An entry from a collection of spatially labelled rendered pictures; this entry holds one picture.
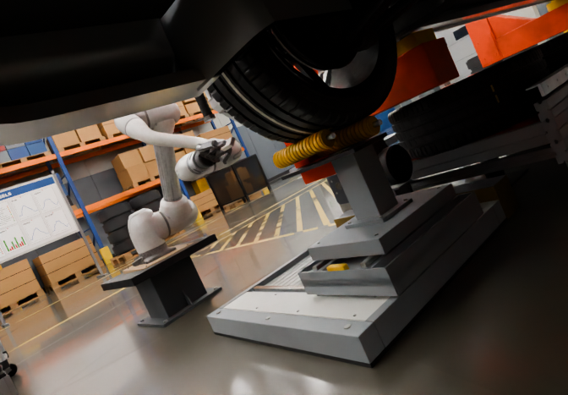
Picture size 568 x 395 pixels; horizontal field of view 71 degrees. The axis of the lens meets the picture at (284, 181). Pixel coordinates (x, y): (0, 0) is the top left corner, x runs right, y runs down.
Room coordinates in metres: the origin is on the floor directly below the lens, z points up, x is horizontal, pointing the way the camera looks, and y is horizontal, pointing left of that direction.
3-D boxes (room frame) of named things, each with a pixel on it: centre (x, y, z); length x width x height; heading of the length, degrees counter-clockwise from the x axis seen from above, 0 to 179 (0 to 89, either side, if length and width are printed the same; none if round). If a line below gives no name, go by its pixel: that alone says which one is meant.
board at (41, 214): (6.17, 3.95, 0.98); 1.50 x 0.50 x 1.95; 132
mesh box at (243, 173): (10.31, 1.09, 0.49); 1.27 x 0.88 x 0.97; 42
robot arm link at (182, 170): (1.62, 0.31, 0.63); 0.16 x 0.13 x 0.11; 37
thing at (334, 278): (1.24, -0.23, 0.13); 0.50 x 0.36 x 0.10; 127
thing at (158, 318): (2.19, 0.81, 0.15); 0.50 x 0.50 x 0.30; 42
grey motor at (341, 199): (1.59, -0.35, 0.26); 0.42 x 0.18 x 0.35; 37
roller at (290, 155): (1.22, -0.09, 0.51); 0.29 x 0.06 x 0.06; 37
